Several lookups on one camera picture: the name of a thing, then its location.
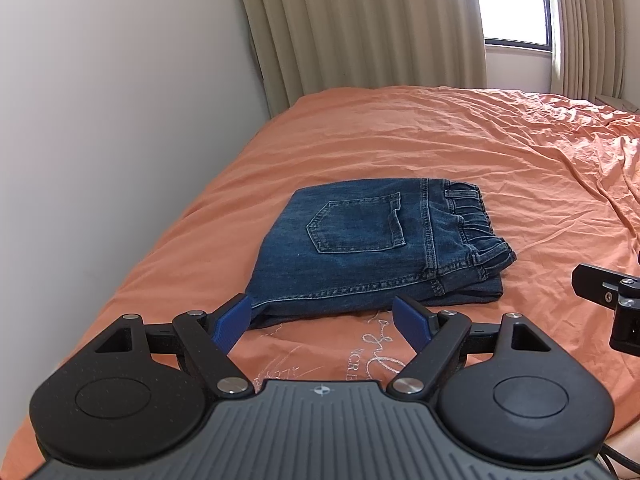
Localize narrow beige curtain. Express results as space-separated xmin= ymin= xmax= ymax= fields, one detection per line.
xmin=549 ymin=0 xmax=640 ymax=102

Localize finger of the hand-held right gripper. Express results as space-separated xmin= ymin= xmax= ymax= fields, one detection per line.
xmin=609 ymin=291 xmax=640 ymax=352
xmin=572 ymin=262 xmax=640 ymax=307

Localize orange bed blanket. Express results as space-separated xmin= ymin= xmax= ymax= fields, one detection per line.
xmin=10 ymin=85 xmax=640 ymax=480

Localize white bedside furniture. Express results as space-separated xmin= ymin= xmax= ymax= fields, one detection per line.
xmin=594 ymin=91 xmax=640 ymax=112

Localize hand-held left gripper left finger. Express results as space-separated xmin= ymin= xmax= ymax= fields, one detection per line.
xmin=95 ymin=294 xmax=254 ymax=397

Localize blue denim pants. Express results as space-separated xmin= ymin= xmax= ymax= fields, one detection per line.
xmin=245 ymin=177 xmax=517 ymax=331

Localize black cable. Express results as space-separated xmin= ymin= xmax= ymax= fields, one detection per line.
xmin=596 ymin=439 xmax=640 ymax=480

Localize window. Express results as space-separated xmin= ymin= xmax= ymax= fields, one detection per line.
xmin=471 ymin=0 xmax=554 ymax=54

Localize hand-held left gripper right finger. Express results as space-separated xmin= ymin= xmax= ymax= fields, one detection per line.
xmin=387 ymin=296 xmax=551 ymax=402

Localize wide beige curtain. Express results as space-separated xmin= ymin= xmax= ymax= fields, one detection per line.
xmin=231 ymin=0 xmax=488 ymax=120

